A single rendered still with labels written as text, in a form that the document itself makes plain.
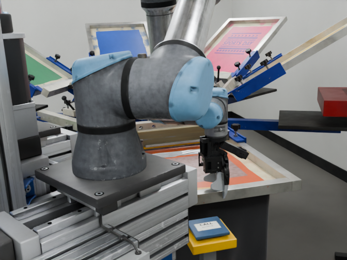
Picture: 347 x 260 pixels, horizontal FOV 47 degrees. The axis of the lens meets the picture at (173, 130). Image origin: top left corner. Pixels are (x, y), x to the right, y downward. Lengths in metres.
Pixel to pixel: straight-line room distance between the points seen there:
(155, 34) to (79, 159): 0.46
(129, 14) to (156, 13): 4.86
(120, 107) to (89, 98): 0.06
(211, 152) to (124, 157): 0.57
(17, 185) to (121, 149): 0.24
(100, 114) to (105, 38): 3.02
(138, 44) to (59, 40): 2.36
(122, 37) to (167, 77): 3.09
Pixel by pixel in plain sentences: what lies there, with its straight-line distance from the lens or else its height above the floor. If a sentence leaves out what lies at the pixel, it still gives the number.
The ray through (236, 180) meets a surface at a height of 0.96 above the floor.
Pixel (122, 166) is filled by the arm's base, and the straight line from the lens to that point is 0.76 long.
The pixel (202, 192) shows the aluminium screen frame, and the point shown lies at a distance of 1.34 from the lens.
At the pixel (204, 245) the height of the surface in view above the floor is 0.95.
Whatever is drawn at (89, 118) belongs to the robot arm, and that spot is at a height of 1.37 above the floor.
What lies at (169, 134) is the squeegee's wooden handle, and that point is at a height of 1.03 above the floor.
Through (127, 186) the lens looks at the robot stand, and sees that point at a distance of 0.73.
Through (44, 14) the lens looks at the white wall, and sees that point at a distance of 5.89.
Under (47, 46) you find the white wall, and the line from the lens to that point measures 5.89.
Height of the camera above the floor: 1.54
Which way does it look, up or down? 15 degrees down
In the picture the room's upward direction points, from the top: 2 degrees counter-clockwise
